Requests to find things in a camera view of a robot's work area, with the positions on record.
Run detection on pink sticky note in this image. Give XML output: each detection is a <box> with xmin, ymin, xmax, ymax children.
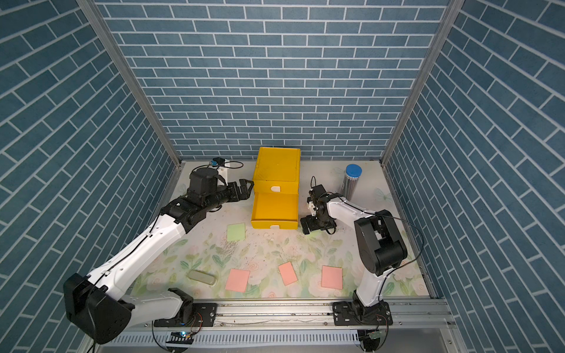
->
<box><xmin>321</xmin><ymin>266</ymin><xmax>343</xmax><ymax>290</ymax></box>
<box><xmin>225</xmin><ymin>269</ymin><xmax>250</xmax><ymax>293</ymax></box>
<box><xmin>278</xmin><ymin>262</ymin><xmax>298</xmax><ymax>286</ymax></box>

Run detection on right pink sticky note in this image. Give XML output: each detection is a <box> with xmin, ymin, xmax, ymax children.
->
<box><xmin>321</xmin><ymin>266</ymin><xmax>343</xmax><ymax>290</ymax></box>

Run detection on green sticky note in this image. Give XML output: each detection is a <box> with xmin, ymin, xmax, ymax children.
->
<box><xmin>306</xmin><ymin>231</ymin><xmax>321</xmax><ymax>239</ymax></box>
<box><xmin>227</xmin><ymin>223</ymin><xmax>246</xmax><ymax>242</ymax></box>

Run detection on yellow three-drawer cabinet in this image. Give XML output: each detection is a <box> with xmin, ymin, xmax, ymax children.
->
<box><xmin>251</xmin><ymin>147</ymin><xmax>301</xmax><ymax>230</ymax></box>

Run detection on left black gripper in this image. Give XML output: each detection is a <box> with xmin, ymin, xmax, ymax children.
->
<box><xmin>202</xmin><ymin>178</ymin><xmax>255</xmax><ymax>213</ymax></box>

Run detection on blue-capped striped cylinder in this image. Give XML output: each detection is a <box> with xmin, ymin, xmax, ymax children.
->
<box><xmin>341</xmin><ymin>164</ymin><xmax>363</xmax><ymax>200</ymax></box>

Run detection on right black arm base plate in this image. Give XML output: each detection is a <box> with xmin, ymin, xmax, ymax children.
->
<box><xmin>332</xmin><ymin>301</ymin><xmax>393</xmax><ymax>327</ymax></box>

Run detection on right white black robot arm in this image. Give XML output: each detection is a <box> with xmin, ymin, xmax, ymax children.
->
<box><xmin>300</xmin><ymin>185</ymin><xmax>408</xmax><ymax>317</ymax></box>

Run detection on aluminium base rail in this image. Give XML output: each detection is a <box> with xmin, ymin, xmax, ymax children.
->
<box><xmin>87</xmin><ymin>299</ymin><xmax>456</xmax><ymax>332</ymax></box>

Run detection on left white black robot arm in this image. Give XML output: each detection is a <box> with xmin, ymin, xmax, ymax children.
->
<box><xmin>63</xmin><ymin>167</ymin><xmax>254</xmax><ymax>345</ymax></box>

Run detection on translucent green eraser block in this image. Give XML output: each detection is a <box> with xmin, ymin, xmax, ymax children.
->
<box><xmin>187</xmin><ymin>270</ymin><xmax>216</xmax><ymax>286</ymax></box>

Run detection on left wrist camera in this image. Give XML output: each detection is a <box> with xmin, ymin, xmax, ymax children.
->
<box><xmin>210</xmin><ymin>157</ymin><xmax>228</xmax><ymax>179</ymax></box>

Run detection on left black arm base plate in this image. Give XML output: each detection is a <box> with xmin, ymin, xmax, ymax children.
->
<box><xmin>154</xmin><ymin>302</ymin><xmax>218</xmax><ymax>329</ymax></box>

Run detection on middle pink sticky note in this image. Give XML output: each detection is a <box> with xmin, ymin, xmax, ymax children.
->
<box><xmin>278</xmin><ymin>262</ymin><xmax>298</xmax><ymax>286</ymax></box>

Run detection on left pink sticky note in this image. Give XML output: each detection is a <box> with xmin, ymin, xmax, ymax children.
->
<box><xmin>225</xmin><ymin>269</ymin><xmax>250</xmax><ymax>293</ymax></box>

